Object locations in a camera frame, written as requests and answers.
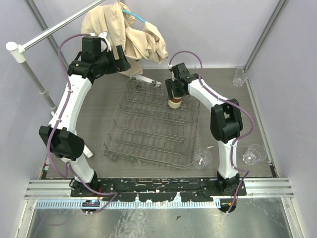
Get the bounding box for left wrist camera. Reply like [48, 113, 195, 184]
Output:
[89, 31, 112, 52]

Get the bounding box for aluminium frame rail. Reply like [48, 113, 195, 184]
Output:
[24, 178, 294, 199]

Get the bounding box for grey slotted cable duct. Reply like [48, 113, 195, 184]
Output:
[35, 199, 221, 209]

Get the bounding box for teal clothes hanger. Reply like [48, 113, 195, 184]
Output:
[122, 9, 147, 23]

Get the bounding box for clear cup lying right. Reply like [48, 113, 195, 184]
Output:
[243, 144, 267, 165]

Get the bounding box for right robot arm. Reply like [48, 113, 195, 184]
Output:
[165, 63, 243, 195]

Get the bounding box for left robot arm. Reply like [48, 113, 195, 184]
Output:
[39, 32, 131, 196]

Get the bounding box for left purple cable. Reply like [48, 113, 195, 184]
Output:
[46, 33, 119, 214]

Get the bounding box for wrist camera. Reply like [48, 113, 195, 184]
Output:
[168, 63, 175, 81]
[89, 31, 112, 52]

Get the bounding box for grey wire dish rack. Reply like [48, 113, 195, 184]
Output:
[104, 80, 200, 169]

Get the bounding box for beige brown travel cup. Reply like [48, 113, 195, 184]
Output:
[168, 98, 182, 109]

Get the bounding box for beige cloth garment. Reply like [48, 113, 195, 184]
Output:
[81, 1, 168, 76]

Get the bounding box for metal garment rail stand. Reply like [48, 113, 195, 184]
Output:
[5, 0, 161, 158]

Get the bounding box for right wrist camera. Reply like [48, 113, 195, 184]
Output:
[168, 63, 175, 81]

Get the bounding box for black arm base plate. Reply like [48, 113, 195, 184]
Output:
[69, 178, 236, 202]

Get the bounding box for clear tumbler from corner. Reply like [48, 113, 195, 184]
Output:
[232, 67, 247, 87]

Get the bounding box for clear cup front of rack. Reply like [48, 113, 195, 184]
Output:
[193, 148, 212, 170]

